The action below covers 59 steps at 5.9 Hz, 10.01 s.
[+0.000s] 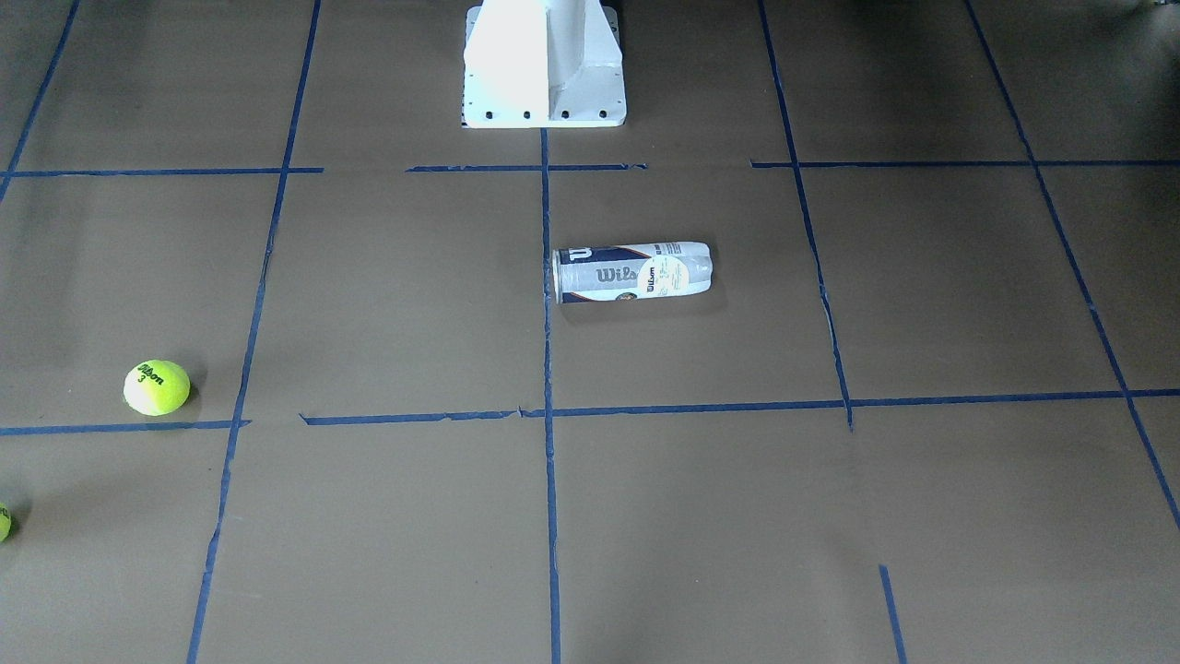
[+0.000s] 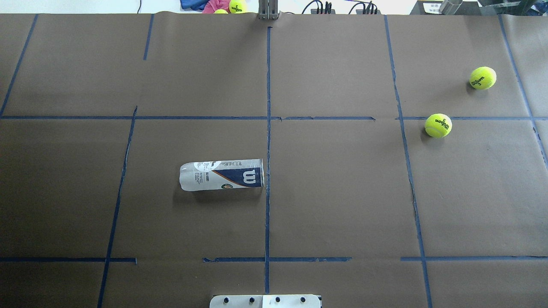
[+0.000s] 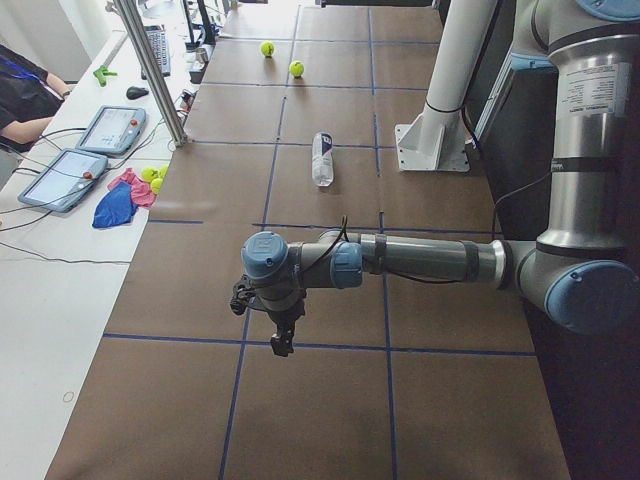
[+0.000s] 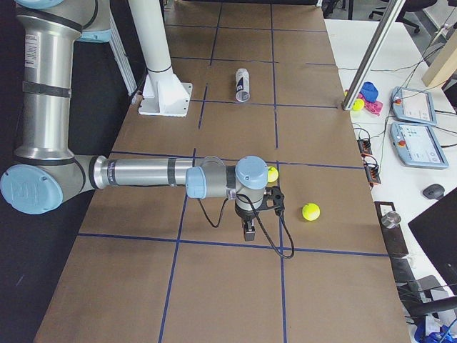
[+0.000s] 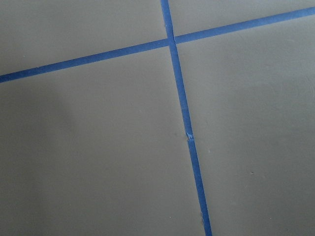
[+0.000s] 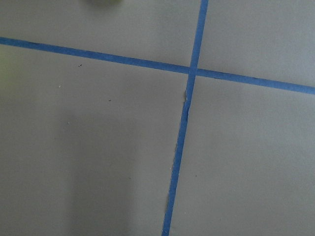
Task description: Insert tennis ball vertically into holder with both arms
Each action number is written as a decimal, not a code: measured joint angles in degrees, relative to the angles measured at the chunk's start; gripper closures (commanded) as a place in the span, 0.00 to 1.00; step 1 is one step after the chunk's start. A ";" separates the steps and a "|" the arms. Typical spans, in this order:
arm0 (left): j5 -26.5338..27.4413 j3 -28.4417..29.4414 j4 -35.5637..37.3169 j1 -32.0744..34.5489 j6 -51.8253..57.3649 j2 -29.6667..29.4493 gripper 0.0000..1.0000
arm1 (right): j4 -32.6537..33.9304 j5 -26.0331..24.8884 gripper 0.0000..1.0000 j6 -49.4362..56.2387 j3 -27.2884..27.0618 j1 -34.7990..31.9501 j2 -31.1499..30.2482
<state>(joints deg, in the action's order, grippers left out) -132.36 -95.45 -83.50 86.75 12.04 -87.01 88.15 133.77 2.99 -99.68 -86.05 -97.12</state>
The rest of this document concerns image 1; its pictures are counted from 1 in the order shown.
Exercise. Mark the Wilson tennis ball can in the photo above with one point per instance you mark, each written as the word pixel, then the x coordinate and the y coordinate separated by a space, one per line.
pixel 631 271

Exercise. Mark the yellow tennis ball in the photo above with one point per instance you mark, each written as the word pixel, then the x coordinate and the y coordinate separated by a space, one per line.
pixel 156 387
pixel 6 522

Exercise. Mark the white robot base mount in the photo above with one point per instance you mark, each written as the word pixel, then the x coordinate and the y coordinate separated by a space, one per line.
pixel 543 64

